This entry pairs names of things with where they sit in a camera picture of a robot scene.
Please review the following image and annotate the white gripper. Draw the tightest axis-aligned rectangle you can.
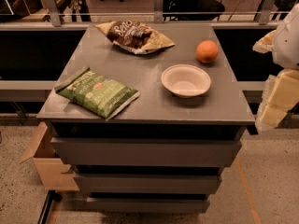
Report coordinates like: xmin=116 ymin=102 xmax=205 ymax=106
xmin=252 ymin=30 xmax=299 ymax=127

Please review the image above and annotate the brown chip bag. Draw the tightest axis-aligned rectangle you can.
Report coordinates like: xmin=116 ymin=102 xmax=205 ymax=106
xmin=96 ymin=21 xmax=175 ymax=55

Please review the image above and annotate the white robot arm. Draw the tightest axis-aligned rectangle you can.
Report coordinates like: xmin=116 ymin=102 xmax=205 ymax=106
xmin=253 ymin=4 xmax=299 ymax=132

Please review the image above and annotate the green jalapeno chip bag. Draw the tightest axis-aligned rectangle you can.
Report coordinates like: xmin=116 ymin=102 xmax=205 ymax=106
xmin=54 ymin=67 xmax=140 ymax=120

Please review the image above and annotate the orange fruit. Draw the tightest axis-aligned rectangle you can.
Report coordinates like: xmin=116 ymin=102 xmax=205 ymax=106
xmin=195 ymin=40 xmax=219 ymax=63

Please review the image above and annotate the white paper bowl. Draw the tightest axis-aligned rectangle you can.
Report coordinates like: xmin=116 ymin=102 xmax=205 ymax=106
xmin=161 ymin=64 xmax=211 ymax=98

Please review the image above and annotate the metal railing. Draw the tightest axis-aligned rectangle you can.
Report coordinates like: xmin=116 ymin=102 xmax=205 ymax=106
xmin=0 ymin=0 xmax=298 ymax=27

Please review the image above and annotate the grey drawer cabinet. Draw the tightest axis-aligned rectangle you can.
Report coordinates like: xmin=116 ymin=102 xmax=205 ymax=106
xmin=38 ymin=22 xmax=254 ymax=201

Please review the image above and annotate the black office chair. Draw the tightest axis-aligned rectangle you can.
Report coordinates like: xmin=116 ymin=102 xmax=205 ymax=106
xmin=163 ymin=0 xmax=225 ymax=21

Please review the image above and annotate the middle grey drawer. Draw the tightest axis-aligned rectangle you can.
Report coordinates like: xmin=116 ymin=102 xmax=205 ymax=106
xmin=73 ymin=174 xmax=221 ymax=194

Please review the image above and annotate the grey drawer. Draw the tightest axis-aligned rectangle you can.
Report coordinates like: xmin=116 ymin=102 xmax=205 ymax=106
xmin=50 ymin=138 xmax=241 ymax=167
xmin=73 ymin=174 xmax=221 ymax=194
xmin=87 ymin=198 xmax=209 ymax=214

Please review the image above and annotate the bottom grey drawer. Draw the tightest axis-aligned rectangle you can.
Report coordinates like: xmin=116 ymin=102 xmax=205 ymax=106
xmin=87 ymin=198 xmax=209 ymax=214

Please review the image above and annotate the top grey drawer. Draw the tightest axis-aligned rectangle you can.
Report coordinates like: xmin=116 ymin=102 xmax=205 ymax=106
xmin=50 ymin=138 xmax=241 ymax=167

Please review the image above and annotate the cardboard box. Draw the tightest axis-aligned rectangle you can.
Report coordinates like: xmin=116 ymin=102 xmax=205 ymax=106
xmin=20 ymin=122 xmax=78 ymax=191

